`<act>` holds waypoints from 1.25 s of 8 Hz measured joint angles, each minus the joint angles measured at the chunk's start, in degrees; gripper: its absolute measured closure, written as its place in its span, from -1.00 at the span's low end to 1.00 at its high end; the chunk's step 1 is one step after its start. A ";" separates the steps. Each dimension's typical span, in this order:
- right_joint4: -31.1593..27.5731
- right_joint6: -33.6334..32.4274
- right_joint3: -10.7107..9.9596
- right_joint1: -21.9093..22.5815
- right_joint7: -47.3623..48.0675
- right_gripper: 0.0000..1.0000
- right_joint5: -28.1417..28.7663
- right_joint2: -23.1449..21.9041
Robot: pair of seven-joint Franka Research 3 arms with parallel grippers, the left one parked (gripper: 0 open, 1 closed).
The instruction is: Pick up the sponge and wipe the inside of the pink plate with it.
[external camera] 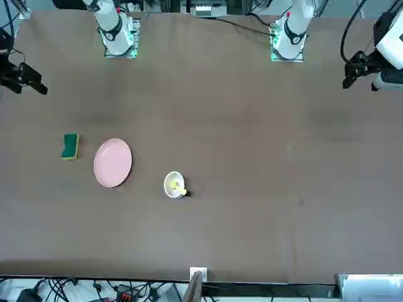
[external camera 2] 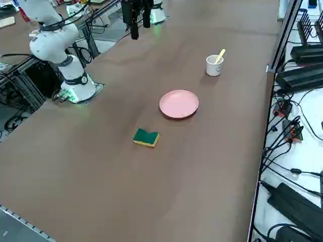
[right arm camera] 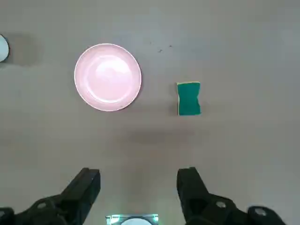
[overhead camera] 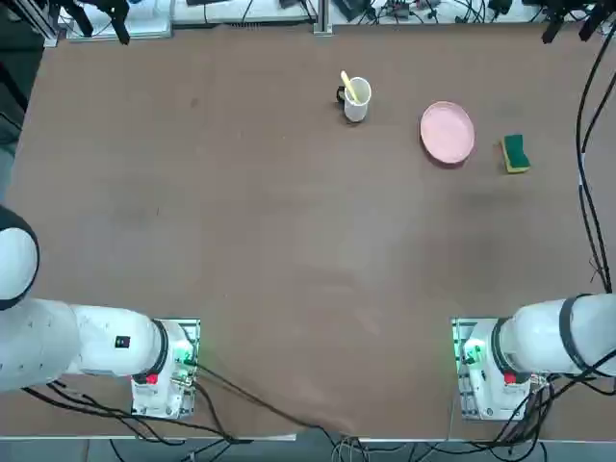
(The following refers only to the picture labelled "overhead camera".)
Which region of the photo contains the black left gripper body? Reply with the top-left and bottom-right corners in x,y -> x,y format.
55,0 -> 130,13

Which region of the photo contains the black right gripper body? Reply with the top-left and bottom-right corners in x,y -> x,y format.
542,0 -> 616,19

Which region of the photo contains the yellow green sponge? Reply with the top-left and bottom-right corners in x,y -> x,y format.
498,134 -> 533,175

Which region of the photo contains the pink plate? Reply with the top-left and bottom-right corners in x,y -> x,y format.
420,100 -> 476,167

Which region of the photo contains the aluminium profile beam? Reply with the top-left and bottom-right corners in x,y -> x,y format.
18,0 -> 59,48

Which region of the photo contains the white power strip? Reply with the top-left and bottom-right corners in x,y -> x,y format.
382,0 -> 442,18

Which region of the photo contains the black power supply brick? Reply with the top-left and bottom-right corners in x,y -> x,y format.
333,0 -> 372,23

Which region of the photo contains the yellow spoon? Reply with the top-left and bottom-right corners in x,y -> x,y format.
340,70 -> 361,104

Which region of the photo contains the white tray aluminium frame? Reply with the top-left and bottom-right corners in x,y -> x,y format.
65,0 -> 173,40

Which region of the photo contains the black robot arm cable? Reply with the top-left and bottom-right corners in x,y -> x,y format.
576,28 -> 616,290

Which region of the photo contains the aluminium profile post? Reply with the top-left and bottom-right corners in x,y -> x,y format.
313,0 -> 334,36

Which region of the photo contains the white mug black handle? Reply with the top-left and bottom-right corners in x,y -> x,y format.
335,75 -> 372,124

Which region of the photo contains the black table cable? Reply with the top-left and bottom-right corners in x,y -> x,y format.
194,363 -> 367,462

